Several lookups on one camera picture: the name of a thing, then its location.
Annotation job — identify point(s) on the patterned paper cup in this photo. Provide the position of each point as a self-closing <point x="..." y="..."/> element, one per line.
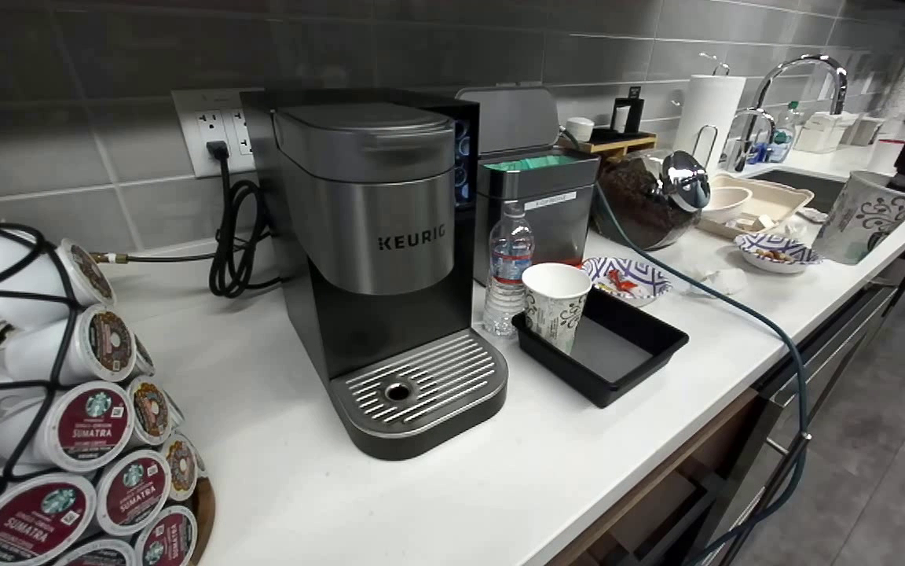
<point x="554" y="310"/>
<point x="865" y="220"/>

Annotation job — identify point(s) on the black plastic tray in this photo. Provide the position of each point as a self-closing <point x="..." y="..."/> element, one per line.
<point x="620" y="350"/>

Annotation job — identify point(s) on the stainless steel sink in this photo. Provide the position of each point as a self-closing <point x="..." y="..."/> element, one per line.
<point x="802" y="191"/>

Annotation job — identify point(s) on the dish soap bottle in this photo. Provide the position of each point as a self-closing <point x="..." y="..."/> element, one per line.
<point x="787" y="129"/>

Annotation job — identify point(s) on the small patterned bowl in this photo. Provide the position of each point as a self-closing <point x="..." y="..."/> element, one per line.
<point x="778" y="255"/>

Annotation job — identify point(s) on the chrome faucet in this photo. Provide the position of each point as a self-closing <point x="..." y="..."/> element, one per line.
<point x="787" y="63"/>

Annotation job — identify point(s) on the white bowl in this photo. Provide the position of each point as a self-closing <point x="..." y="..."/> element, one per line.
<point x="731" y="197"/>

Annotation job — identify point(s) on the white paper towel roll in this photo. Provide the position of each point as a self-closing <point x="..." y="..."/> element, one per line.
<point x="708" y="111"/>

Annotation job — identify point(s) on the wooden rack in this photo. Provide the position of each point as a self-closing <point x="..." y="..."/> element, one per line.
<point x="625" y="147"/>

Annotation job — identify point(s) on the small black bottle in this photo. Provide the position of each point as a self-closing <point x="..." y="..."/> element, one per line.
<point x="630" y="116"/>

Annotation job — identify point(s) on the red blue patterned bowl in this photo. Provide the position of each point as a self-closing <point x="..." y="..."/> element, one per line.
<point x="625" y="282"/>

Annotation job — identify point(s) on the small white cup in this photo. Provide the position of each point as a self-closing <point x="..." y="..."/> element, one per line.
<point x="580" y="129"/>

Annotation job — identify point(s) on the silver box green top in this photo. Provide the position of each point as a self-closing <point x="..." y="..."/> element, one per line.
<point x="550" y="206"/>

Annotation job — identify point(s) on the gray box appliance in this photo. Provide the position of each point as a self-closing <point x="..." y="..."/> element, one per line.
<point x="511" y="118"/>

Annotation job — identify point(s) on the clear plastic water bottle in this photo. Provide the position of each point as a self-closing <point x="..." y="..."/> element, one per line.
<point x="511" y="254"/>

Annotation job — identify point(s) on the dark brown base cabinet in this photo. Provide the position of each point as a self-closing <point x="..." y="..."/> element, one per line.
<point x="662" y="503"/>

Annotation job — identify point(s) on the silver Keurig coffee maker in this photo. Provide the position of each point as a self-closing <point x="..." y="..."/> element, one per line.
<point x="390" y="209"/>

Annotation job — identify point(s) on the brown lid coffee pod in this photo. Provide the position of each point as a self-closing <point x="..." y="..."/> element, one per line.
<point x="150" y="408"/>
<point x="108" y="341"/>
<point x="184" y="465"/>
<point x="84" y="273"/>

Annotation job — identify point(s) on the Starbucks red lid coffee pod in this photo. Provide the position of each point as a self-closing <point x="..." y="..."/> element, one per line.
<point x="168" y="536"/>
<point x="136" y="488"/>
<point x="32" y="520"/>
<point x="92" y="424"/>
<point x="95" y="552"/>

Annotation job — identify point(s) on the white wall outlet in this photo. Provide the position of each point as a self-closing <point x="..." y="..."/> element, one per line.
<point x="201" y="122"/>

